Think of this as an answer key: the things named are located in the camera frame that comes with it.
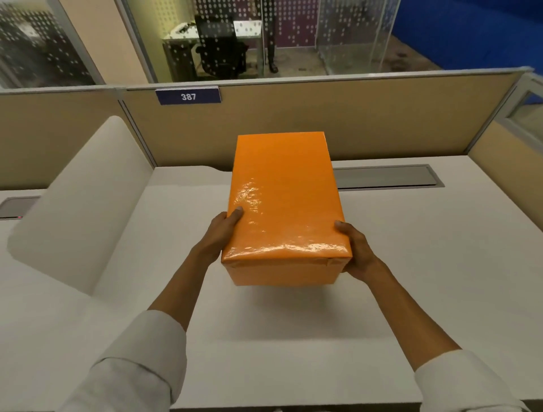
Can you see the beige cubicle partition panel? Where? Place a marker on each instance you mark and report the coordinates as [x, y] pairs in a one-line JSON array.
[[509, 153], [331, 119], [59, 136]]

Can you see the person's left thumb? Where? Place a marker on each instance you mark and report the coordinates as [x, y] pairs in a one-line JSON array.
[[234, 216]]

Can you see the person's left forearm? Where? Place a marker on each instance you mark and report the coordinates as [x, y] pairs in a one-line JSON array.
[[140, 339]]

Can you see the person's right forearm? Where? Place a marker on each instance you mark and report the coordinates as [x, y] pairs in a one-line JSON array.
[[428, 339]]

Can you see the dotted glass partition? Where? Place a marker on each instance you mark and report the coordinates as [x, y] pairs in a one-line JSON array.
[[358, 34]]

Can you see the orange box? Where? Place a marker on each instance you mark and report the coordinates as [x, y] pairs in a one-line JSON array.
[[284, 203]]

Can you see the person's left hand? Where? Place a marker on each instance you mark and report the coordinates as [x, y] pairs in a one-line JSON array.
[[218, 237]]

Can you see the blue number sign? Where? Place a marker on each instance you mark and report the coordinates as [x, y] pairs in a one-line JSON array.
[[188, 96]]

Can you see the white curved desk divider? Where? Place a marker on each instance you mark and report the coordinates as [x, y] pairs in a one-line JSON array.
[[80, 203]]

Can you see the black office chair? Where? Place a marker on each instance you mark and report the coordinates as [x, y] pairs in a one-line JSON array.
[[220, 46]]

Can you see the person's right thumb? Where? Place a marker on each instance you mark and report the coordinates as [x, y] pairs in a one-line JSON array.
[[345, 233]]

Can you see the person's right hand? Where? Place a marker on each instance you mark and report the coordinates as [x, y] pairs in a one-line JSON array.
[[358, 254]]

